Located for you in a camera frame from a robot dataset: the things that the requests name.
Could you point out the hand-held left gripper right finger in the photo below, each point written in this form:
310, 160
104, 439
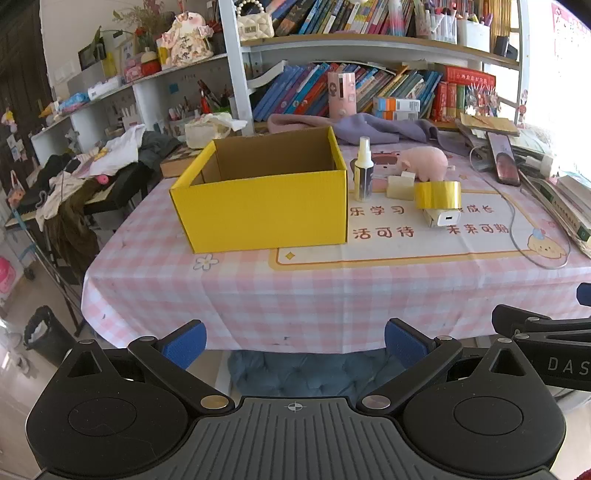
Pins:
406, 344

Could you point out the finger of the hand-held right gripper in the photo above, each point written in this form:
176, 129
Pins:
521, 318
585, 293

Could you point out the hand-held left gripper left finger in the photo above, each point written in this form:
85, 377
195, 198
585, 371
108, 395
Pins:
184, 344

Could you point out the white charger block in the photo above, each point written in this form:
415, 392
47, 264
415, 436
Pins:
443, 218

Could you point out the gold tape roll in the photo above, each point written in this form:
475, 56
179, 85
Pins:
438, 196

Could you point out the yellow cardboard box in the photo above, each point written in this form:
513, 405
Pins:
258, 212

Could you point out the cream carton-shaped block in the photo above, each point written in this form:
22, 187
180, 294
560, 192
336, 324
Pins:
399, 187

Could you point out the white spray bottle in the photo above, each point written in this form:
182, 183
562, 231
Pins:
364, 180

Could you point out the pink pig plush toy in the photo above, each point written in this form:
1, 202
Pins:
427, 161

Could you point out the stack of books and papers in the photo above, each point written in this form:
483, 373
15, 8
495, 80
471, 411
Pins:
568, 203

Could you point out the cartoon printed desk mat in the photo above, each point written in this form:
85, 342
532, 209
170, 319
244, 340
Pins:
392, 244

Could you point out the blue tufted seat cushion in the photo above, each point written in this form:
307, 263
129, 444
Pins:
300, 374

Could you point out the black trash bin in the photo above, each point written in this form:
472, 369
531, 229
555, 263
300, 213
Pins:
51, 341

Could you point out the black smartphone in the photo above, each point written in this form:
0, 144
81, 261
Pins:
503, 161

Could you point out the olive garment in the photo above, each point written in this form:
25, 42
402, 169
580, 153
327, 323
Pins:
74, 230

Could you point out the chessboard box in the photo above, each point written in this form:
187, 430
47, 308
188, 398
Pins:
178, 164

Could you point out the pink ball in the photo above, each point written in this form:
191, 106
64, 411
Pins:
102, 179

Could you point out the pink plastic object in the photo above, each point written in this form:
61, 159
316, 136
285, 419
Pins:
7, 277

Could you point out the cream garment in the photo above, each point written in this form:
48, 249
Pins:
57, 198

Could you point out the brown paper envelope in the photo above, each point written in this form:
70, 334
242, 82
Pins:
489, 123

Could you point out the dark grey garment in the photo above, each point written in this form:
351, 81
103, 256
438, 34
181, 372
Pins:
157, 147

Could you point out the white t-shirt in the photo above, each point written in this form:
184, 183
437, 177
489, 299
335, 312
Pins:
117, 152

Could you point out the tissue box with plastic bag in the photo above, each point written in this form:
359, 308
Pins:
203, 134

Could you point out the purple cloth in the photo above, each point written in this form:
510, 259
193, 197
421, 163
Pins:
383, 127

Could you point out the black garment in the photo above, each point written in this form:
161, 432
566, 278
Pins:
53, 168

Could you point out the orange white carton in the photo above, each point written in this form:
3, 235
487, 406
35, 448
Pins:
395, 115
397, 104

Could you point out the red boxed book set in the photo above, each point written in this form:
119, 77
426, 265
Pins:
466, 81

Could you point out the cluster of pens in cups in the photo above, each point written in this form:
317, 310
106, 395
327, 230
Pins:
203, 99

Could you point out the mauve knitted cloth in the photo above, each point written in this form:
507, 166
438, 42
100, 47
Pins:
295, 122

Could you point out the pink cylindrical holder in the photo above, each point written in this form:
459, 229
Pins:
341, 99

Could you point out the small black box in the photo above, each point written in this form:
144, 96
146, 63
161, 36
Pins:
504, 46

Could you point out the blue wipes packet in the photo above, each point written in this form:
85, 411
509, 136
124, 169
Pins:
74, 102

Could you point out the white flat box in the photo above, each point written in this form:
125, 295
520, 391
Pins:
105, 87

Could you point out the row of leaning books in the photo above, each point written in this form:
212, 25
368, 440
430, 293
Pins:
295, 92

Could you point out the red white figurine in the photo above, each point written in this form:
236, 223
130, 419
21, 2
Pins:
150, 67

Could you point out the white bookshelf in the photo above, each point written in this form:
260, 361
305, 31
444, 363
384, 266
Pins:
238, 69

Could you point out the white storage box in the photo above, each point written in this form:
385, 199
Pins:
473, 37

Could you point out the floral pig doll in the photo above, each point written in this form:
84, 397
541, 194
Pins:
187, 44

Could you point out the clear pen holder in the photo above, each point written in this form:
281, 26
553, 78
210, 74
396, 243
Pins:
436, 30

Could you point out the pink blue gradient bottle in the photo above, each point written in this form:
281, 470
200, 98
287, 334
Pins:
400, 21

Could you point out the white quilted handbag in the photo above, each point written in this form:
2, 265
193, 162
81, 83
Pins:
254, 25

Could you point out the dried flower bunch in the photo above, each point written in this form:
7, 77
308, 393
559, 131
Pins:
147, 16

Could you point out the row of shelf books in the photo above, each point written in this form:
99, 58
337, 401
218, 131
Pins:
332, 16

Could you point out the black picture frame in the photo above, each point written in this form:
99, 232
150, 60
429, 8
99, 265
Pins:
90, 55

